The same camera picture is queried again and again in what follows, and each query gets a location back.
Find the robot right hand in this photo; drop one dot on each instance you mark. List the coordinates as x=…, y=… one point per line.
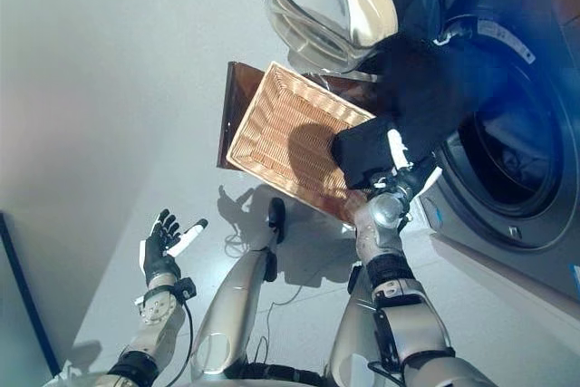
x=410, y=178

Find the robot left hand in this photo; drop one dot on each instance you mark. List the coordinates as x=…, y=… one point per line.
x=156, y=255

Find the long black garment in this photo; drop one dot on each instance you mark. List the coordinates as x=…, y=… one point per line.
x=362, y=151

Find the white garment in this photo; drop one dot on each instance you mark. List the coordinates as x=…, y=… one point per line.
x=521, y=142

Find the robot right arm silver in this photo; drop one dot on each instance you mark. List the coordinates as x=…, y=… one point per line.
x=399, y=305

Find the robot left arm silver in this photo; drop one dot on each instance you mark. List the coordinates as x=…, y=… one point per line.
x=154, y=323

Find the grey washing machine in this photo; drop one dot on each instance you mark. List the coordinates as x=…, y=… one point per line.
x=521, y=233

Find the washing machine glass door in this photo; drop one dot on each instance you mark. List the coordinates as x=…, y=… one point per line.
x=326, y=2

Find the robot left leg silver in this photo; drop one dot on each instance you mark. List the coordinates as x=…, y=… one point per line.
x=226, y=305

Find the robot leg silver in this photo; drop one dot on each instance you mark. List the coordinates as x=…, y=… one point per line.
x=226, y=305
x=349, y=341

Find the robot left foot black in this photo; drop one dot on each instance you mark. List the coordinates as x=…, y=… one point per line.
x=275, y=217

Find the dark edged grey panel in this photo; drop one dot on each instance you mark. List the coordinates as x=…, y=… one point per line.
x=22, y=296

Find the wicker laundry basket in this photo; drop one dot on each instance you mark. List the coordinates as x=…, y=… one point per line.
x=281, y=124

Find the robot right leg silver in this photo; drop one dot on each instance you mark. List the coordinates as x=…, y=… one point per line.
x=349, y=341

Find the amber acrylic stand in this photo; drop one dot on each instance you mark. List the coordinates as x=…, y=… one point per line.
x=233, y=97

